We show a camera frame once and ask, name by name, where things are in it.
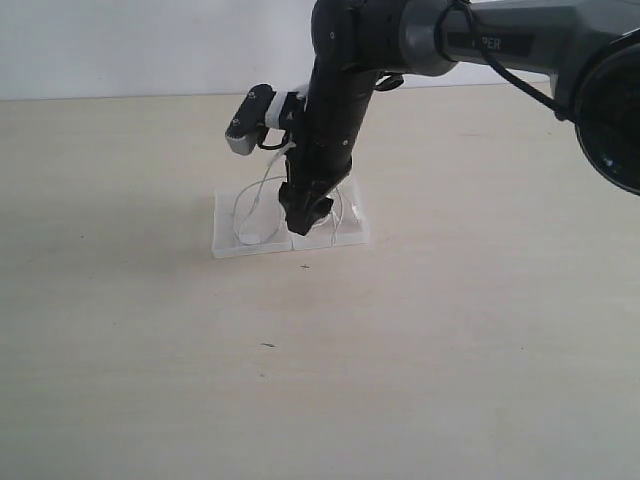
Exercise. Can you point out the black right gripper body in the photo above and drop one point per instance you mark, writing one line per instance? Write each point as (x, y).
(313, 168)

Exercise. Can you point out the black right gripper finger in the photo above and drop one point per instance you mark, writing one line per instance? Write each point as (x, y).
(295, 216)
(317, 213)

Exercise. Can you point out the white wired earphones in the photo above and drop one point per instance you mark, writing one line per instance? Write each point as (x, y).
(258, 222)

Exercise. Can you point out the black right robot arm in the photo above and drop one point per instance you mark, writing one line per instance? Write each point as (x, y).
(580, 59)

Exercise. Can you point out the clear plastic hinged case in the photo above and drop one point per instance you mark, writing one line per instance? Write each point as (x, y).
(222, 242)

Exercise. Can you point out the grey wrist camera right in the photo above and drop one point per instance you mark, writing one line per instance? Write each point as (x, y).
(247, 127)

